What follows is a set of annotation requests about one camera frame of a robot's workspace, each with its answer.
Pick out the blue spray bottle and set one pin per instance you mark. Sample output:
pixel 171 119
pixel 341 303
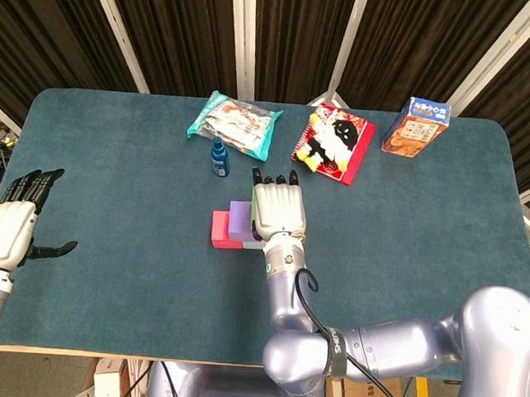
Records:
pixel 221 162

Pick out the red foam cube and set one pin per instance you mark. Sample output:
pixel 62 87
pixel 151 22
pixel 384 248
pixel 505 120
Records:
pixel 220 229

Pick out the dark brown curtain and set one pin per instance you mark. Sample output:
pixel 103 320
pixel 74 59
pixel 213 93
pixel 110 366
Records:
pixel 189 32

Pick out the white red printed box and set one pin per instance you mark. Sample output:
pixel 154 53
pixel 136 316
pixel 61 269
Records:
pixel 107 382

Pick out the purple foam cube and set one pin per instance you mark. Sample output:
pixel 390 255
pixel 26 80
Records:
pixel 240 217

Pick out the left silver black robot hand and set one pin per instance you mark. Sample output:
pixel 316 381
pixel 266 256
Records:
pixel 6 232

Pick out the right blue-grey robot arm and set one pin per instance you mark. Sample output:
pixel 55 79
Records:
pixel 395 346

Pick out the blue orange biscuit box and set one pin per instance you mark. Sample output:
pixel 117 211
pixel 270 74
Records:
pixel 413 135

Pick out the teal table mat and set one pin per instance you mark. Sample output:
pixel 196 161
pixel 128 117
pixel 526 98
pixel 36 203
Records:
pixel 151 290

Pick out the black white plush penguin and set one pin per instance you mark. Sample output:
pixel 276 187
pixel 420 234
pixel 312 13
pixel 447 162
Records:
pixel 327 144

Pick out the teal snack bag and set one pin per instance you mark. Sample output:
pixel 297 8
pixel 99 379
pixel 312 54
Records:
pixel 238 120

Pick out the light blue foam cube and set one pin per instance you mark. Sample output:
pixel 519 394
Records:
pixel 253 245

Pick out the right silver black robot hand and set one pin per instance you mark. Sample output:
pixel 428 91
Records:
pixel 278 208

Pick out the flat red gift box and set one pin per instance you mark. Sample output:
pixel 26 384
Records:
pixel 362 146

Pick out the green foam cube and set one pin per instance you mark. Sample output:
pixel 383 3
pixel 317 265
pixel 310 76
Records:
pixel 253 209

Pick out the blue-grey robot torso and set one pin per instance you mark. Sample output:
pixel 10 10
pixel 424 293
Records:
pixel 217 389

